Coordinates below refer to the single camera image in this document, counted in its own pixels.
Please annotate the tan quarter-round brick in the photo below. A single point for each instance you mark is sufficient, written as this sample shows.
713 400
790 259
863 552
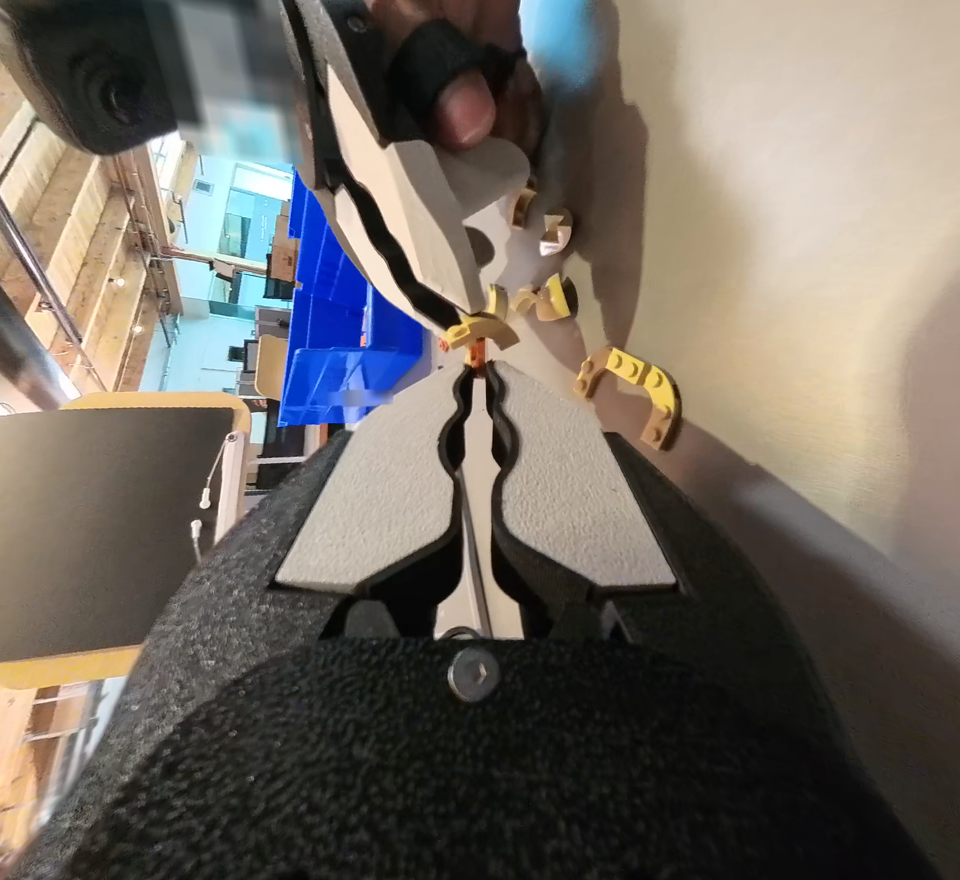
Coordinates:
558 298
557 230

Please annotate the white metal frame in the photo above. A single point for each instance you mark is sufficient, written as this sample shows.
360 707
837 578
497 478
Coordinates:
225 498

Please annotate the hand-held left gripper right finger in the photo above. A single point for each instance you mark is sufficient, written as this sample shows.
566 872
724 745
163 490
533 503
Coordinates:
585 505

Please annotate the stack of cardboard boxes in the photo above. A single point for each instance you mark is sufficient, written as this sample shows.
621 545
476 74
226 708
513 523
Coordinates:
278 250

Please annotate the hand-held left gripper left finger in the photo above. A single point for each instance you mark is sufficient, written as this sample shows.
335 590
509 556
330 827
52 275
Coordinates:
368 505

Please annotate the large tan arch brick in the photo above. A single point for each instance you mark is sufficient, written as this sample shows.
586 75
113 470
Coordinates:
480 328
630 364

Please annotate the black top wooden table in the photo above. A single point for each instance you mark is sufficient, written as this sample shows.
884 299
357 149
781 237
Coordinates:
90 520

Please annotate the brown round toy brick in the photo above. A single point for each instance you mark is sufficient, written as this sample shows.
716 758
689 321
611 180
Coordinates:
476 355

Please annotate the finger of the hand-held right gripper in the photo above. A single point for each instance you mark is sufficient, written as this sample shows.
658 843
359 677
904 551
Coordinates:
450 205
353 145

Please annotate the tan curved brick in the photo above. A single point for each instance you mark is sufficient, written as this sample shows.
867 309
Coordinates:
525 205
525 299

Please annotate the blue plastic bin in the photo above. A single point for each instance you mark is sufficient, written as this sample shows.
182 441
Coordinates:
308 377
323 250

